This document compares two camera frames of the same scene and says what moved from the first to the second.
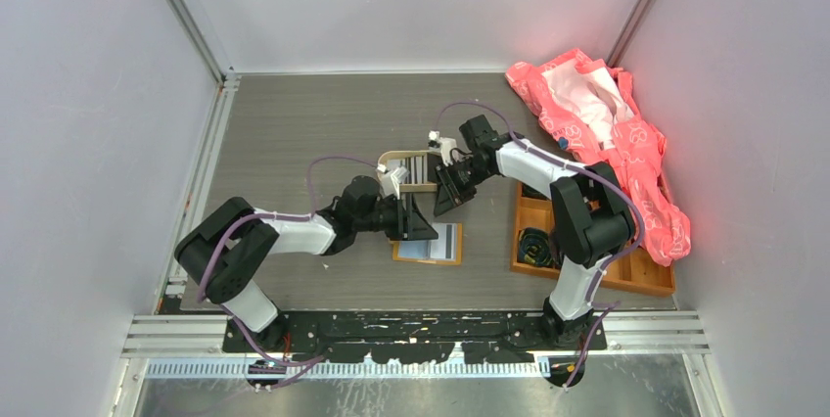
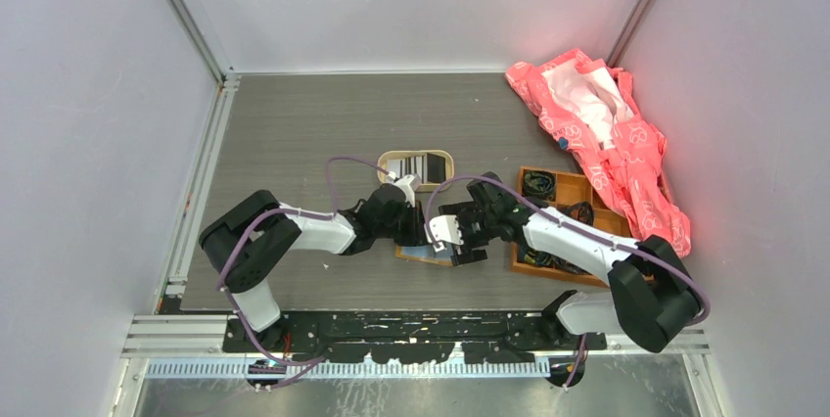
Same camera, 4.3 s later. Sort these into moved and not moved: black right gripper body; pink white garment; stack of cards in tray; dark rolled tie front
Moved: black right gripper body
Not moved: dark rolled tie front; pink white garment; stack of cards in tray
